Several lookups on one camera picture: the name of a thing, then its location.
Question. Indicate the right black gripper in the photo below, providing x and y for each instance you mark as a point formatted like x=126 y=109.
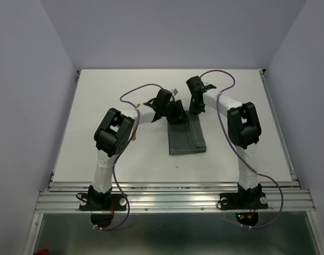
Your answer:
x=195 y=110

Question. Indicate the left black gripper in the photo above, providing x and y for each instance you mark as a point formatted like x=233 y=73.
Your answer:
x=179 y=115

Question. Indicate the grey cloth napkin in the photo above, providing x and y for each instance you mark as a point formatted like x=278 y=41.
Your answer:
x=186 y=138

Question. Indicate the gold knife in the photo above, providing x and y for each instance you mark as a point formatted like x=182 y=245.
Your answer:
x=134 y=135

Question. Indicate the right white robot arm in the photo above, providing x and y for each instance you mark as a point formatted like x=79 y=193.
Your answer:
x=242 y=134

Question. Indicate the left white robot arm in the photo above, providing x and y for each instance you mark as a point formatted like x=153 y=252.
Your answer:
x=115 y=132

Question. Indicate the red object at corner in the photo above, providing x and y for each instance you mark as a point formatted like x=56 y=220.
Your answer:
x=42 y=252

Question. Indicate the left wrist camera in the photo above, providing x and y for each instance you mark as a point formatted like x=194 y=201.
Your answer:
x=175 y=92

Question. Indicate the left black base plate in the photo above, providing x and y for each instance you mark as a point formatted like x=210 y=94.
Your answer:
x=112 y=202

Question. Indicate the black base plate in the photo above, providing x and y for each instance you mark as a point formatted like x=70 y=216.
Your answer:
x=238 y=201
x=112 y=202

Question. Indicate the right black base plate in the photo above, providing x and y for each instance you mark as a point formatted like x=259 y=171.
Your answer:
x=238 y=201

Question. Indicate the aluminium mounting rail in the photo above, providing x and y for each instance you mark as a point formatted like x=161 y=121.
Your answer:
x=172 y=197

